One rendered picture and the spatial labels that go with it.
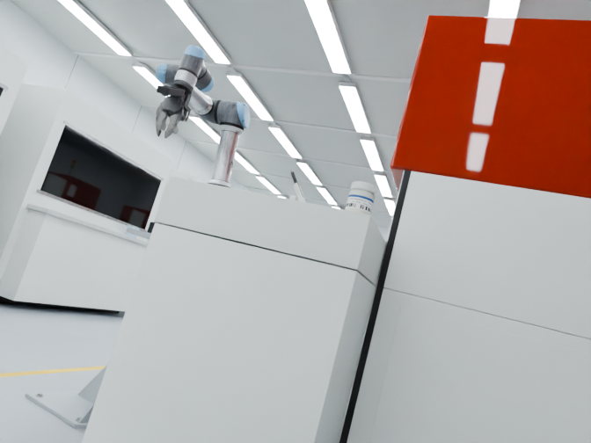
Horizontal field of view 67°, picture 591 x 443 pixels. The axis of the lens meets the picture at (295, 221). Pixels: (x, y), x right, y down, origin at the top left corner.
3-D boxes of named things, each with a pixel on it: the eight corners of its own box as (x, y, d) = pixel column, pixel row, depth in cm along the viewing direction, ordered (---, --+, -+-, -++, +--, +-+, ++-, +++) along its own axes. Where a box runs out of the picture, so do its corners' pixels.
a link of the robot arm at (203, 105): (205, 102, 224) (157, 54, 176) (225, 105, 222) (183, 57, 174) (200, 125, 223) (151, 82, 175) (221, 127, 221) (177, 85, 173)
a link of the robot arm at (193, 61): (210, 58, 171) (202, 45, 163) (200, 83, 169) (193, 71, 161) (192, 54, 173) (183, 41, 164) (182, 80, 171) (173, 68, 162)
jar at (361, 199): (370, 223, 125) (378, 191, 127) (366, 216, 118) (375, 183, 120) (346, 218, 127) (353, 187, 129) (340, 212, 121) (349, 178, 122)
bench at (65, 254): (139, 320, 535) (190, 164, 569) (3, 310, 369) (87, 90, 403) (71, 297, 573) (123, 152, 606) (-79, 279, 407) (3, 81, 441)
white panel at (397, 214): (403, 306, 218) (420, 228, 225) (383, 287, 143) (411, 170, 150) (397, 304, 219) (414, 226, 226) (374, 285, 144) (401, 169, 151)
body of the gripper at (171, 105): (186, 124, 167) (197, 95, 169) (178, 113, 158) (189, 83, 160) (167, 119, 168) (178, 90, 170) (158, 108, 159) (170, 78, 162)
